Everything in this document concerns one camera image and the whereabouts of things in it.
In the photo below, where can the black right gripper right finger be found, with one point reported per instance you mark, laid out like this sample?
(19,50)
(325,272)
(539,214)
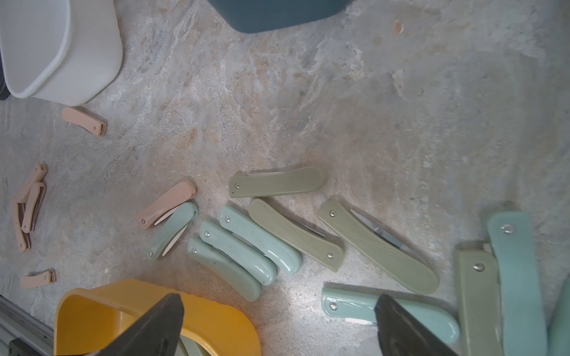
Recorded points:
(400,333)

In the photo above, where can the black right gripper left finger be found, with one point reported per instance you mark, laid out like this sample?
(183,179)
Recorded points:
(157,332)

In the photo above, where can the yellow storage box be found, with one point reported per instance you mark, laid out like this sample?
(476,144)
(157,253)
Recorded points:
(89,319)

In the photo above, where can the pink folding knife near box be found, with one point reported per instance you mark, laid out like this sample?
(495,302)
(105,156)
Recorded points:
(77,117)

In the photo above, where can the white storage box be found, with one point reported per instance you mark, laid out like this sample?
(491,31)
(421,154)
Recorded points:
(60,51)

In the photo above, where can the dark teal storage box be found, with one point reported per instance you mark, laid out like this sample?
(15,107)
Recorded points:
(257,16)

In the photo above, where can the mint folding knife right front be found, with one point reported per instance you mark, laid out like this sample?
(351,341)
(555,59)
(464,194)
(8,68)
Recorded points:
(358,307)

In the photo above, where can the mint folding knife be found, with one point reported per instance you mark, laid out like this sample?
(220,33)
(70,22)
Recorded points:
(236,276)
(524,324)
(172,229)
(358,307)
(260,267)
(241,225)

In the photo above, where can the olive folding knife bottom right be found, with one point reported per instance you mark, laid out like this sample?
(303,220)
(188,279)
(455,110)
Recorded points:
(404,269)

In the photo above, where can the mint folding knife lower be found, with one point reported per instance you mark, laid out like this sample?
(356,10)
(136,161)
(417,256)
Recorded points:
(236,276)

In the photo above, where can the olive folding knife far right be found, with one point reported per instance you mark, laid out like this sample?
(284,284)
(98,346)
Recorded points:
(478,300)

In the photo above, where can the olive folding knife long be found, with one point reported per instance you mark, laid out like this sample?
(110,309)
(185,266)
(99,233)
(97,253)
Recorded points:
(311,244)

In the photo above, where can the mint folding knife centre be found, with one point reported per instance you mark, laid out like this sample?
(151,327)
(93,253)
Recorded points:
(172,229)

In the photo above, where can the pink folding knife front left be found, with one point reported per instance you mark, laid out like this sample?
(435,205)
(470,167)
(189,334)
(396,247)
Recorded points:
(38,280)

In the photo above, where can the mint folding knife middle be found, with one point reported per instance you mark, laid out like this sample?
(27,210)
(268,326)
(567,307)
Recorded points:
(260,267)

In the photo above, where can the mint folding knife upper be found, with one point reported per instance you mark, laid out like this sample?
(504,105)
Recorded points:
(241,225)

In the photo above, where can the pink folding knife centre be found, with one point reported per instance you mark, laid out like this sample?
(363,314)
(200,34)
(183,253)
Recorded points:
(166,204)

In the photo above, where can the mint folding knife far right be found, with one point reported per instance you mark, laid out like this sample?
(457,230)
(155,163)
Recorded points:
(524,324)

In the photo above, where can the pink folding knife left stack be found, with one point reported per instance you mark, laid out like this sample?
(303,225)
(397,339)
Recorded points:
(35,198)

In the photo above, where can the olive folding knife pair lower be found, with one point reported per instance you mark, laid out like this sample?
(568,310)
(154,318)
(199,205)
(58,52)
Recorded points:
(272,184)

